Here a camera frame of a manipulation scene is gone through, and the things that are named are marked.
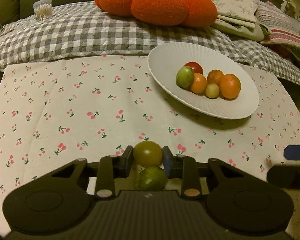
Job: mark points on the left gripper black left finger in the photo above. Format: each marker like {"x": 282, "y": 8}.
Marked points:
{"x": 110, "y": 168}

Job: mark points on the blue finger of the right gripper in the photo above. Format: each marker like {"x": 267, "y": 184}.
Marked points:
{"x": 292, "y": 152}

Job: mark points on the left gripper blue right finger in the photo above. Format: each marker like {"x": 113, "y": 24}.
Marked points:
{"x": 185, "y": 168}

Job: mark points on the green lime fruit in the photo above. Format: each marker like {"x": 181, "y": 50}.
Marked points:
{"x": 152, "y": 178}

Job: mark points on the olive green tomato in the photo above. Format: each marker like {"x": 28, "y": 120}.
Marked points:
{"x": 148, "y": 153}

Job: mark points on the large orange mandarin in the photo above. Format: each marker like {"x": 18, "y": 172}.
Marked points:
{"x": 230, "y": 86}

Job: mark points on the small yellow-green fruit on plate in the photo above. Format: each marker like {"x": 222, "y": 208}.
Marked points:
{"x": 212, "y": 90}

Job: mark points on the small orange fruit on plate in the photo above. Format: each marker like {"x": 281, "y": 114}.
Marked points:
{"x": 199, "y": 84}

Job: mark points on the cherry print tablecloth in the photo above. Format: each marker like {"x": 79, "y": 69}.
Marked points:
{"x": 54, "y": 112}

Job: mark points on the orange fruit on plate right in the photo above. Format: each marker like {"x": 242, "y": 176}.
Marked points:
{"x": 215, "y": 76}

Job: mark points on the red tomato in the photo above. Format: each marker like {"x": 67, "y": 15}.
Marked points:
{"x": 197, "y": 68}

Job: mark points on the white ribbed plate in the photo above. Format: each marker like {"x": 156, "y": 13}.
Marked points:
{"x": 165, "y": 60}

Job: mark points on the striped patterned pillow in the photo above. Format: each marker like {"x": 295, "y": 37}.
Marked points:
{"x": 281, "y": 29}

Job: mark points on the grey checkered blanket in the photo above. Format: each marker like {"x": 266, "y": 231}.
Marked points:
{"x": 81, "y": 29}

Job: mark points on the folded floral beige cloth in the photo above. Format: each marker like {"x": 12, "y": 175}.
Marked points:
{"x": 237, "y": 17}

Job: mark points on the red tomato-shaped cushion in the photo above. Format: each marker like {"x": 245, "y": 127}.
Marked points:
{"x": 190, "y": 13}

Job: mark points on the clear cotton swab container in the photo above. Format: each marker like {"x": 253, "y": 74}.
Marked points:
{"x": 42, "y": 9}

